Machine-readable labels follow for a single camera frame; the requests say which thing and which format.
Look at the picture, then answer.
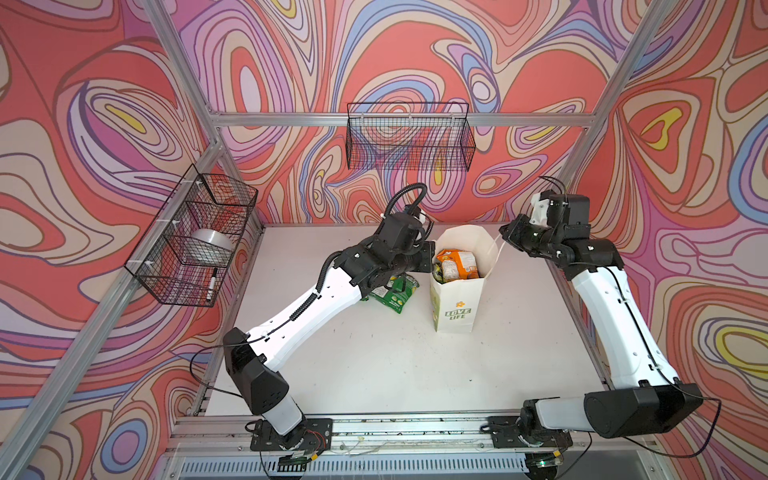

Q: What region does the white paper bag with flowers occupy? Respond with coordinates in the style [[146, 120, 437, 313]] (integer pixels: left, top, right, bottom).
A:
[[430, 225, 501, 333]]

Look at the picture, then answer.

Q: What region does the silver tape roll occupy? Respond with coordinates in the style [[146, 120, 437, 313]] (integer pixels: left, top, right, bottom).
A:
[[191, 228, 235, 251]]

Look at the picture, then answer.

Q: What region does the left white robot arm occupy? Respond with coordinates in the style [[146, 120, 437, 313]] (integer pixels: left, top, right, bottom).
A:
[[222, 204, 435, 450]]

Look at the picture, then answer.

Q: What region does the orange snack bag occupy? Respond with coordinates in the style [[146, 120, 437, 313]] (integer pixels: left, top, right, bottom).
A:
[[432, 249, 480, 284]]

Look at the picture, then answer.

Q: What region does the black wire basket left wall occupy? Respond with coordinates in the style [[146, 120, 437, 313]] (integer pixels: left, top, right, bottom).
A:
[[124, 165, 258, 307]]

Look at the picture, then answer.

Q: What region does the black corrugated cable hose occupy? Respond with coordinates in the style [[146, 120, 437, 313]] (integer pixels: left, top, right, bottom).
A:
[[314, 182, 430, 295]]

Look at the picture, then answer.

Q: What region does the green Fox's candy bag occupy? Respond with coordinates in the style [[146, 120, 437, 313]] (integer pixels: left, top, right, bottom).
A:
[[369, 274, 420, 314]]

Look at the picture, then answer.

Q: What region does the black wire basket wall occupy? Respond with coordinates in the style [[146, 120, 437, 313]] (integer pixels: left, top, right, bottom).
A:
[[124, 165, 258, 307], [345, 100, 476, 171]]

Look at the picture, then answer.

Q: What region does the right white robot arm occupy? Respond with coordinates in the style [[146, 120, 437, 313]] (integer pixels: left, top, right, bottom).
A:
[[499, 190, 705, 441]]

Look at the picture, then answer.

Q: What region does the black wire basket back wall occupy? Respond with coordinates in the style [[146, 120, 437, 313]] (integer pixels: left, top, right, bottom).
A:
[[345, 100, 476, 171]]

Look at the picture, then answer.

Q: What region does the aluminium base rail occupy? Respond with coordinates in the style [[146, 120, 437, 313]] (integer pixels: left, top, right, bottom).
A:
[[152, 411, 672, 479]]

